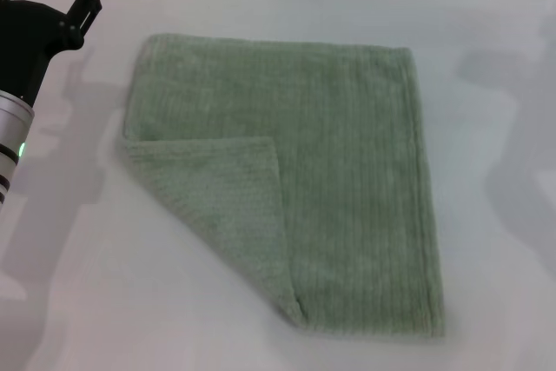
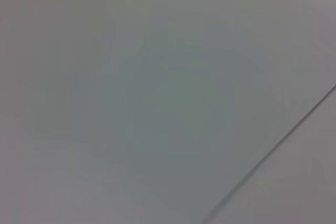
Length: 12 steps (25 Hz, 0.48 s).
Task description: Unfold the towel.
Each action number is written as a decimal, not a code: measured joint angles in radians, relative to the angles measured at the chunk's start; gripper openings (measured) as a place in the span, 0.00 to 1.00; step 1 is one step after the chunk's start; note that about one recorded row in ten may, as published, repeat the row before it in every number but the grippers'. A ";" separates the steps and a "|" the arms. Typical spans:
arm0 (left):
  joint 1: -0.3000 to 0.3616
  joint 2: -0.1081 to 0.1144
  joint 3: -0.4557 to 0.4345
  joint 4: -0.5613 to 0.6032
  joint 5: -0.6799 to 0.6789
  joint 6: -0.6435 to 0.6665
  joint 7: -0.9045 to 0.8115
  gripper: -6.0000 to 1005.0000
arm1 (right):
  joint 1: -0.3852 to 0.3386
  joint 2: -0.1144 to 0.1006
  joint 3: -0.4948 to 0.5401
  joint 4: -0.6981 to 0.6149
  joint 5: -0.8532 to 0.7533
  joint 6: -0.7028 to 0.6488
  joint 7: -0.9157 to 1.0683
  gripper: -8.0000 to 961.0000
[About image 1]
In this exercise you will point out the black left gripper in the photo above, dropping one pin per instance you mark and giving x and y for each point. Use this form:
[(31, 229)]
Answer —
[(26, 41)]

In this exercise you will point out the green ribbed towel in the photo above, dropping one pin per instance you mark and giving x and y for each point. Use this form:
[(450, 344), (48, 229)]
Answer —
[(347, 162)]

